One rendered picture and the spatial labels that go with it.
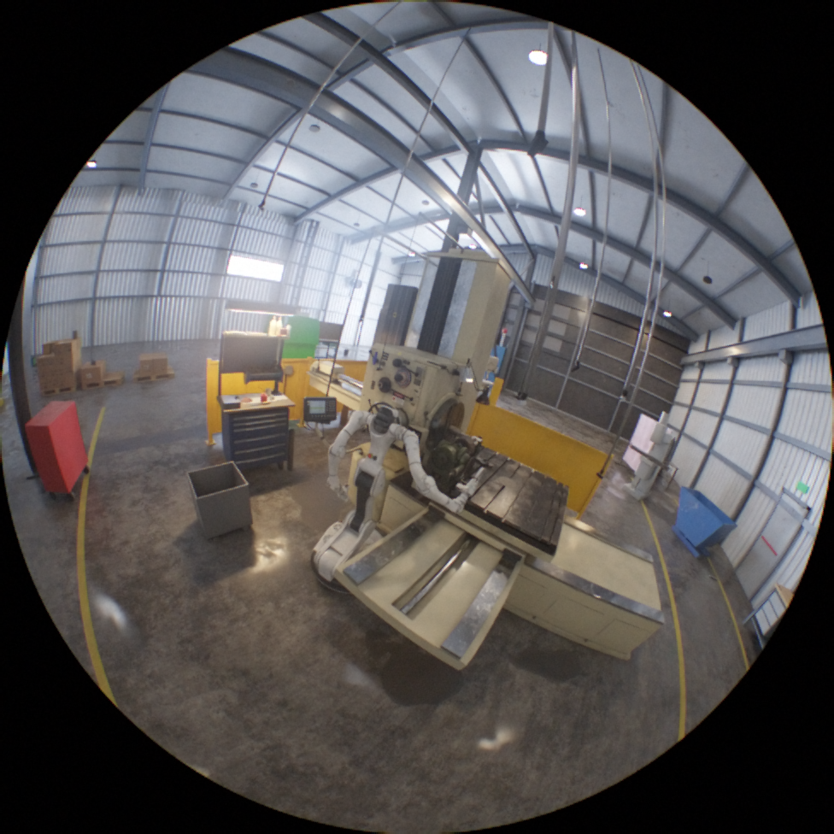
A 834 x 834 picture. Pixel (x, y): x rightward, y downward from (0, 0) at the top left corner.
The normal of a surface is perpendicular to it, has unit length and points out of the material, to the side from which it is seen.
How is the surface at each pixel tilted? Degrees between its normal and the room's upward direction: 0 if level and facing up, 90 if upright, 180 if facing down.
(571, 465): 90
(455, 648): 0
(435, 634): 0
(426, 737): 0
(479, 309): 90
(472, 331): 90
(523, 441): 90
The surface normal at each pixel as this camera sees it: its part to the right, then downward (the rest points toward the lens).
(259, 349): 0.75, 0.38
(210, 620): 0.25, -0.92
